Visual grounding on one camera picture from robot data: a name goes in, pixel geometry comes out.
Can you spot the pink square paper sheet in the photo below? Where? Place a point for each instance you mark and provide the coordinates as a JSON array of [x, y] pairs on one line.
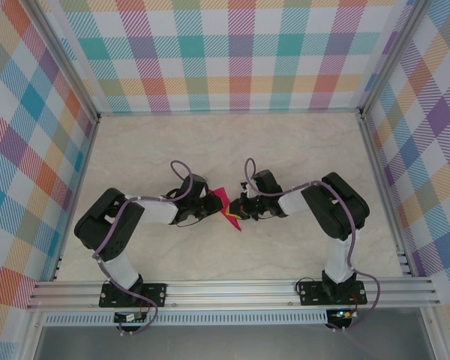
[[221, 193]]

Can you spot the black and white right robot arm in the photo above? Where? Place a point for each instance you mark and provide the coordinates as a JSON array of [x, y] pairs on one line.
[[337, 210]]

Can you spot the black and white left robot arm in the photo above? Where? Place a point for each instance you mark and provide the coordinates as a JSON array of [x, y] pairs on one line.
[[108, 232]]

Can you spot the grey metal panel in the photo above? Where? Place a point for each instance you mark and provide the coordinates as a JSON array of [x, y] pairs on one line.
[[228, 343]]

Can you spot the small left circuit board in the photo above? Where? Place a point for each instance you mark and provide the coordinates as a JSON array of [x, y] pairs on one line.
[[129, 318]]

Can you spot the small circuit board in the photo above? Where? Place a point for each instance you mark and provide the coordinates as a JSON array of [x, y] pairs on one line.
[[343, 314], [129, 318]]

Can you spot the small right circuit board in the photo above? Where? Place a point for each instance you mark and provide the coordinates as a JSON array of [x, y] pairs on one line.
[[343, 314]]

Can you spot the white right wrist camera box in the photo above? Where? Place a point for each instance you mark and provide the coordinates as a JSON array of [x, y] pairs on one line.
[[245, 191]]

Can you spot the aluminium mounting rail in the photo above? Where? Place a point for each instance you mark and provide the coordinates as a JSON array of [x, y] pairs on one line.
[[228, 294]]

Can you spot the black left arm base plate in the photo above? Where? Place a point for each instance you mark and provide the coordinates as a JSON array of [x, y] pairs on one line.
[[157, 294]]

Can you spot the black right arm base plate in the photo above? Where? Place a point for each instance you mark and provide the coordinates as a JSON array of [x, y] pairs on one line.
[[307, 294]]

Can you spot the aluminium frame side bar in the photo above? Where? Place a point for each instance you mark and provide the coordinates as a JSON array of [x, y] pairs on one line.
[[380, 195], [76, 195]]

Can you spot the aluminium frame post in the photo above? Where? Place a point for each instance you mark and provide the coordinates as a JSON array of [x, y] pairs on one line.
[[65, 62], [392, 60]]

